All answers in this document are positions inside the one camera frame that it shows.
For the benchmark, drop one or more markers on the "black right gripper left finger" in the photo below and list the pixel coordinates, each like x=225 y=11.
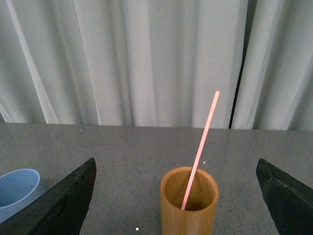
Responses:
x=61 y=210

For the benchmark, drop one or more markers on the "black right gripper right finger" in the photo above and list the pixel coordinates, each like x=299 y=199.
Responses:
x=289 y=201

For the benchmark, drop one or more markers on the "blue plastic cup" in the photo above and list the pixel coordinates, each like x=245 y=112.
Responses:
x=18 y=189

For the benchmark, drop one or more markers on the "bamboo chopstick holder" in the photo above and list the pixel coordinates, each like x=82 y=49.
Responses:
x=198 y=218

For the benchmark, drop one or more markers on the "pink chopstick in holder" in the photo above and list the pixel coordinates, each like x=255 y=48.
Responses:
x=200 y=148

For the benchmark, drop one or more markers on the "white curtain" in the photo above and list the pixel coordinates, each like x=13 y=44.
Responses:
x=157 y=62

